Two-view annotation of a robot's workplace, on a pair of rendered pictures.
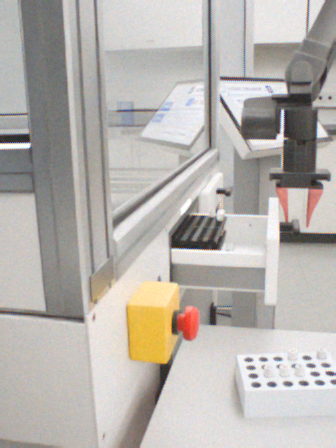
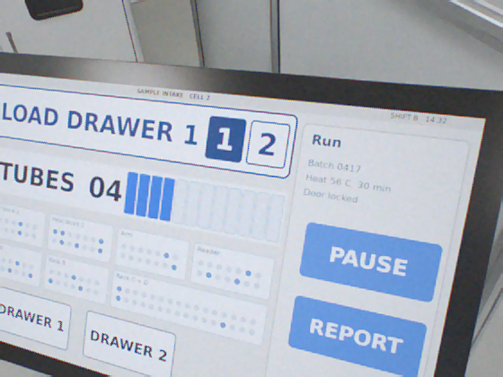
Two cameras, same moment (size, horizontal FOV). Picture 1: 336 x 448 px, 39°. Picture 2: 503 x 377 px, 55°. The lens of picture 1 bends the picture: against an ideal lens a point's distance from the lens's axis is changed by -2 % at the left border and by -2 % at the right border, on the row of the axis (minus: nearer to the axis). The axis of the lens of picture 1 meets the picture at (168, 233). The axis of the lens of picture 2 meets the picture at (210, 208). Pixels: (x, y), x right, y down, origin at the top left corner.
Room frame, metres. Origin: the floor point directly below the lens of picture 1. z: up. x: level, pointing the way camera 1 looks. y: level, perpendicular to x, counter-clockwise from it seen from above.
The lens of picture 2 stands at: (1.69, -0.68, 1.39)
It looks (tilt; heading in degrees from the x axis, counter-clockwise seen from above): 45 degrees down; 69
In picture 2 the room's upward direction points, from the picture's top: 9 degrees counter-clockwise
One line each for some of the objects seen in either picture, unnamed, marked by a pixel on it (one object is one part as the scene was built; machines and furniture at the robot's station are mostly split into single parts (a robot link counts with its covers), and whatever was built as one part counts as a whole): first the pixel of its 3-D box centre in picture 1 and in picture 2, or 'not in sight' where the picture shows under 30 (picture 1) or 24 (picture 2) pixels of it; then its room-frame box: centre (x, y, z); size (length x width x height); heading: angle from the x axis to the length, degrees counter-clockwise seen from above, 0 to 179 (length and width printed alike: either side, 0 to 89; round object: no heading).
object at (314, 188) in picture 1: (300, 200); not in sight; (0.81, -0.23, 0.95); 0.07 x 0.07 x 0.09; 77
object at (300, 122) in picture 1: (296, 123); not in sight; (0.82, -0.22, 1.08); 0.07 x 0.06 x 0.07; 71
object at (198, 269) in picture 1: (156, 244); not in sight; (0.84, 0.02, 0.86); 0.40 x 0.26 x 0.06; 77
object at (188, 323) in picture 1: (185, 323); not in sight; (0.50, -0.02, 0.88); 0.04 x 0.03 x 0.04; 167
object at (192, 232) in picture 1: (161, 242); not in sight; (0.84, 0.01, 0.87); 0.22 x 0.18 x 0.06; 77
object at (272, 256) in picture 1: (272, 244); not in sight; (0.80, -0.18, 0.87); 0.29 x 0.02 x 0.11; 167
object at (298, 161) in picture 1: (299, 160); not in sight; (0.81, -0.23, 1.02); 0.10 x 0.07 x 0.07; 77
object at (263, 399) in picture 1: (289, 383); not in sight; (0.51, -0.15, 0.78); 0.12 x 0.08 x 0.04; 89
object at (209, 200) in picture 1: (213, 203); not in sight; (1.14, -0.11, 0.87); 0.29 x 0.02 x 0.11; 167
